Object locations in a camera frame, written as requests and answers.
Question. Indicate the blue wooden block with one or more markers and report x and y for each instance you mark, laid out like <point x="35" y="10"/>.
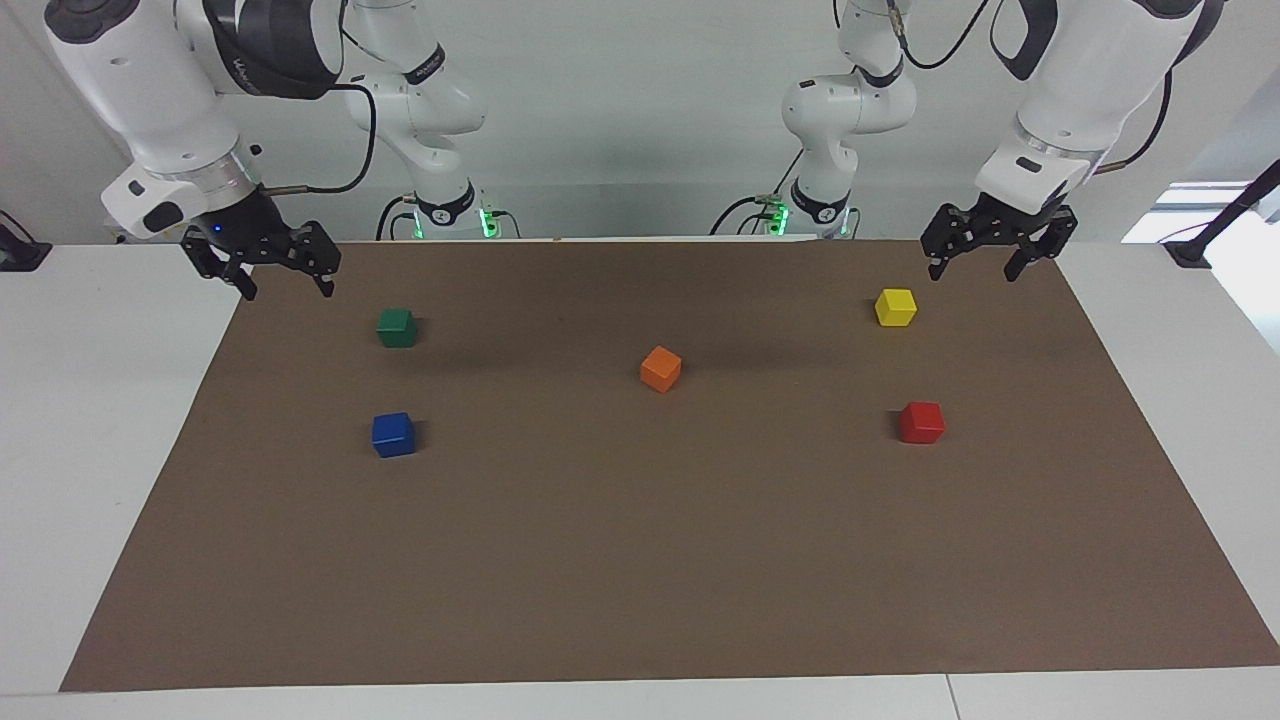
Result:
<point x="394" y="436"/>

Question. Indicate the black stand with pole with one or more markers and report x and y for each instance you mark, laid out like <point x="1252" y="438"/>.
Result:
<point x="1190" y="250"/>

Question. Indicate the red wooden block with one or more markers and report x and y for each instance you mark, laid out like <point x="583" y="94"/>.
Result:
<point x="921" y="424"/>

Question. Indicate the green wooden block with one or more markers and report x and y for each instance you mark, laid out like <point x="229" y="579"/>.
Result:
<point x="397" y="328"/>

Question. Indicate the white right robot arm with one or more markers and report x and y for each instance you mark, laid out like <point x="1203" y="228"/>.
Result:
<point x="150" y="90"/>

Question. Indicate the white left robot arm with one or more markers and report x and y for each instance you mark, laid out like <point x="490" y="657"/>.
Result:
<point x="1060" y="90"/>

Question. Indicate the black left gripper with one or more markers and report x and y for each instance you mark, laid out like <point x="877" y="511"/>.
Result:
<point x="1020" y="220"/>

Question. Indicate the brown paper mat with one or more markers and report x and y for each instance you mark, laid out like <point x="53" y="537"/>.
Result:
<point x="640" y="540"/>

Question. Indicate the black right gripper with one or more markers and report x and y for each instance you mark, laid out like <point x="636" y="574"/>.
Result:
<point x="245" y="228"/>

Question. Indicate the orange wooden block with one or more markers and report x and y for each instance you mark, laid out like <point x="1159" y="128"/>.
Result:
<point x="660" y="370"/>

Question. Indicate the yellow wooden block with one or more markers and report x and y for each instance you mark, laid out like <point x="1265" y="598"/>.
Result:
<point x="895" y="308"/>

